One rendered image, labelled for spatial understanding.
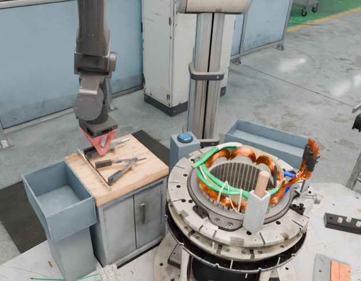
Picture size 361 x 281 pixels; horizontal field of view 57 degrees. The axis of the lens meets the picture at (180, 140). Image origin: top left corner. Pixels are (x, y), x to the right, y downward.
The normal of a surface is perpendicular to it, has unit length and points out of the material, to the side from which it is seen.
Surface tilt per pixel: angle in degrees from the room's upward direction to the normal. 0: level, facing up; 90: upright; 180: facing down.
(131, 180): 0
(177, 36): 90
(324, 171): 0
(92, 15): 116
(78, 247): 90
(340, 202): 0
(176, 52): 90
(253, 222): 90
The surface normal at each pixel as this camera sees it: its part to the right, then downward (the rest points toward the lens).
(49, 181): 0.62, 0.46
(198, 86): 0.10, 0.56
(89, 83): 0.18, -0.77
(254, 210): -0.76, 0.34
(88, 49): 0.01, 0.87
